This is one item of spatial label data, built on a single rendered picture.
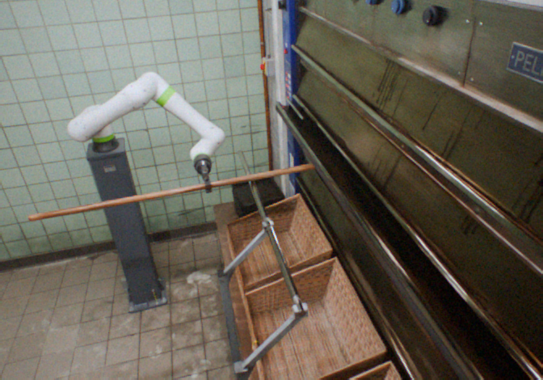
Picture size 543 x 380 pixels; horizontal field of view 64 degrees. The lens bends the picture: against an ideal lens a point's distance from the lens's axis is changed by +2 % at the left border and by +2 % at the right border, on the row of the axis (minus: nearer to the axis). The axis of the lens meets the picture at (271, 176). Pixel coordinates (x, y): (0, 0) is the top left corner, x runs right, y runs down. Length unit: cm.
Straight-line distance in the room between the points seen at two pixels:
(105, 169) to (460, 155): 202
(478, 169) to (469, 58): 25
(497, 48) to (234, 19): 231
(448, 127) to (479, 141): 11
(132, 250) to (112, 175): 56
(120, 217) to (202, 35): 132
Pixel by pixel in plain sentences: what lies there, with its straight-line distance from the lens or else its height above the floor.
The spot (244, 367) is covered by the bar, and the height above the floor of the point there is 96.
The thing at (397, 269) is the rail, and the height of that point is 144.
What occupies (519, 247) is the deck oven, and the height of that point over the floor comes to 165.
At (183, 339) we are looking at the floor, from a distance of 300.
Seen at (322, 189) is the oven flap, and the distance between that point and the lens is 228.
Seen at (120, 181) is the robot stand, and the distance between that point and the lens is 268.
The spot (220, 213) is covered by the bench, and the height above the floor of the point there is 58.
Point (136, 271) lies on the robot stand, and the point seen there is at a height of 32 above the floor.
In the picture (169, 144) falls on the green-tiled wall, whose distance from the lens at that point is 335.
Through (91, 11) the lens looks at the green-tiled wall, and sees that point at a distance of 311.
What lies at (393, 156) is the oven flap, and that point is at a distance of 146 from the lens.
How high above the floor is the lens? 226
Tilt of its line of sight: 30 degrees down
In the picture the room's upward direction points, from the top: 4 degrees counter-clockwise
